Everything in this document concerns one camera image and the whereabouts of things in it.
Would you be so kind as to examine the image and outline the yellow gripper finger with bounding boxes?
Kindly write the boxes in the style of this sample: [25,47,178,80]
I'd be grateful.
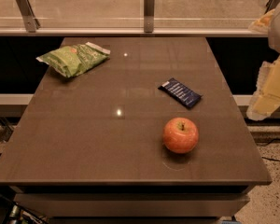
[246,56,280,120]
[248,9,274,34]

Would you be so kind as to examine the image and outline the red apple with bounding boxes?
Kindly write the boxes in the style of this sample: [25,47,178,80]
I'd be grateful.
[162,118,199,154]

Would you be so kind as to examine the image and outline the green jalapeno chip bag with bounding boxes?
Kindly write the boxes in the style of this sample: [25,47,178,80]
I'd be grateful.
[36,42,110,77]

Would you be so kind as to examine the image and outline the dark blue snack bar wrapper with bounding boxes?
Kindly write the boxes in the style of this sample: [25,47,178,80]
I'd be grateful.
[159,77,202,108]

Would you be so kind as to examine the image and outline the glass railing panel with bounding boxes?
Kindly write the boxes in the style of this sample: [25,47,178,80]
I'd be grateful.
[0,0,270,29]

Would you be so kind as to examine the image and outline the black floor cable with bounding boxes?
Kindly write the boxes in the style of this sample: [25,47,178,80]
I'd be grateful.
[255,137,280,164]

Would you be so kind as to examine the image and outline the middle metal railing bracket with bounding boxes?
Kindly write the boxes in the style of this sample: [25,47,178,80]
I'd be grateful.
[144,0,155,33]

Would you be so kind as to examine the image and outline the left metal railing bracket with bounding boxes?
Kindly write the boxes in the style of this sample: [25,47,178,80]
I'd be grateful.
[16,0,40,33]

